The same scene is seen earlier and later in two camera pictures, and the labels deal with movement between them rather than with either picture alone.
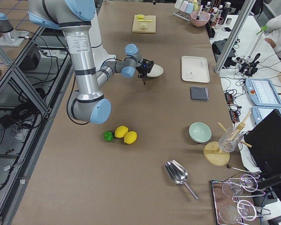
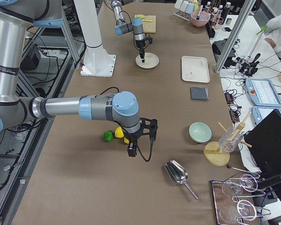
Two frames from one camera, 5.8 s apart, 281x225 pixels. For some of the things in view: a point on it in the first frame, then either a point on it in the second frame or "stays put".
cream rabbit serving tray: [195, 69] stays put
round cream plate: [156, 71] -> [153, 60]
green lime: [108, 136] stays put
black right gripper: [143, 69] -> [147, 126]
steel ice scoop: [178, 174] stays put
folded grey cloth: [199, 93] stays put
